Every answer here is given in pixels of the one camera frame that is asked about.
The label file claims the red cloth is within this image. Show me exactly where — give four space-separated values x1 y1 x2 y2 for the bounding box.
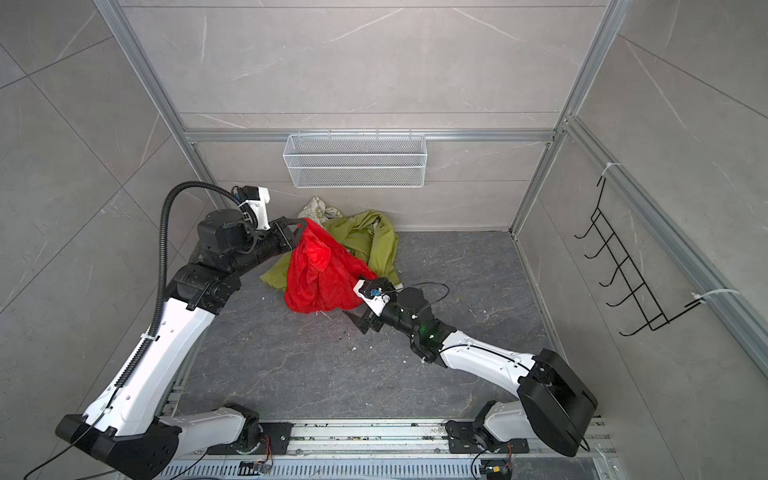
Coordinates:
284 219 377 314

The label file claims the white wire mesh basket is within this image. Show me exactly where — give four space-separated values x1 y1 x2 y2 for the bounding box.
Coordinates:
283 133 428 188

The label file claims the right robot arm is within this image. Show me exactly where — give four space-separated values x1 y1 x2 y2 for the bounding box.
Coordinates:
349 278 598 457

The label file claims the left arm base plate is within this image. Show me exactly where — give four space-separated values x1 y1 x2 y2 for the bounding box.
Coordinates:
207 422 294 456

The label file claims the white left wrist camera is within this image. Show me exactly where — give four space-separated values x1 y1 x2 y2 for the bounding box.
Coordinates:
231 185 270 230

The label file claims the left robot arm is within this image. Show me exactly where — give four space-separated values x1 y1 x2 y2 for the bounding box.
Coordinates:
55 210 297 479

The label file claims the green cloth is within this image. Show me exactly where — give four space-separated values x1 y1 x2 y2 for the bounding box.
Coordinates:
259 209 402 293

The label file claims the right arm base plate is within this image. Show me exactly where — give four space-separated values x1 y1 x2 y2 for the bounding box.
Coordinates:
444 420 530 454

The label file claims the black wire hook rack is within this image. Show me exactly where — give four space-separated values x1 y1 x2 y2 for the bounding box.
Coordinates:
573 177 705 338

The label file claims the white patterned cloth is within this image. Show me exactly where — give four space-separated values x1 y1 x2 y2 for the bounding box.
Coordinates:
298 196 344 225

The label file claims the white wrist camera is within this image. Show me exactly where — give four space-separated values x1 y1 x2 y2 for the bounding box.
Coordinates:
353 278 392 317
231 185 270 230

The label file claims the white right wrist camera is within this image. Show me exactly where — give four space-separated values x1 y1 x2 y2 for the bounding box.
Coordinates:
353 278 392 317

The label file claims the aluminium rail at front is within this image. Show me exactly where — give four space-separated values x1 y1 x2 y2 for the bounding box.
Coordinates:
113 418 628 480

